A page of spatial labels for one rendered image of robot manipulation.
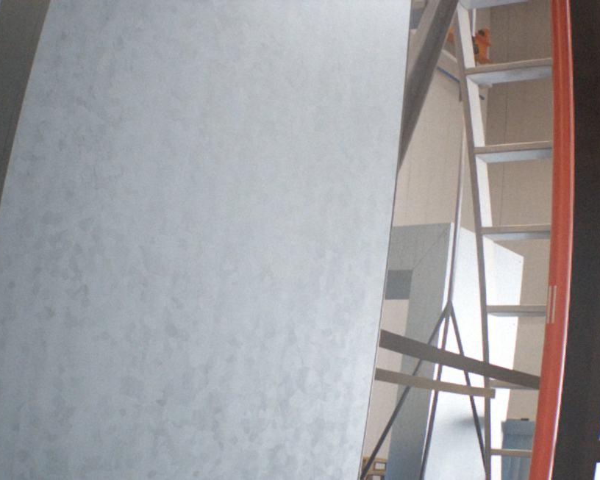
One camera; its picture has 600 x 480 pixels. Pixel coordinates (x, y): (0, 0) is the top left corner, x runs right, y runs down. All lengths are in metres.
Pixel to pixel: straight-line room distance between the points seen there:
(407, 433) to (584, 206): 2.56
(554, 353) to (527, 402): 11.28
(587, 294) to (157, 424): 0.84
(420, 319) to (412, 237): 0.37
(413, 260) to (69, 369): 3.42
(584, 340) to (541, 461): 0.24
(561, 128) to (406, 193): 10.78
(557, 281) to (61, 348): 0.76
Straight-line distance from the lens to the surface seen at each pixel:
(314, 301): 0.79
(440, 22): 1.85
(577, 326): 1.37
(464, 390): 2.63
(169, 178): 0.69
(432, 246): 3.95
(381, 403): 11.62
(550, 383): 1.20
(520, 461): 4.44
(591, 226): 1.40
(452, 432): 3.97
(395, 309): 11.75
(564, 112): 1.29
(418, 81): 1.73
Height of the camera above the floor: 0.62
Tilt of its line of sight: 11 degrees up
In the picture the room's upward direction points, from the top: 8 degrees clockwise
